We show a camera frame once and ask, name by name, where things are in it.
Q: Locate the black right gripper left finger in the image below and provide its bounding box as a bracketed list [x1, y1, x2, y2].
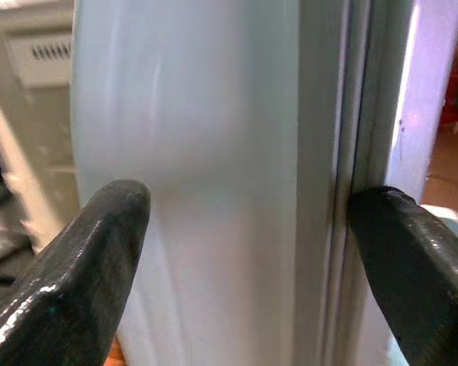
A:
[0, 180, 151, 366]

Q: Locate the grey fridge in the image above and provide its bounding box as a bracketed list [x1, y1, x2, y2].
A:
[0, 0, 80, 293]

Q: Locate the grey fridge door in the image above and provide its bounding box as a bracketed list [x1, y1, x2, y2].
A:
[69, 0, 458, 366]

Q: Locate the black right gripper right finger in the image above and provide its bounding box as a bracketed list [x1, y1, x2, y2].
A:
[348, 185, 458, 366]

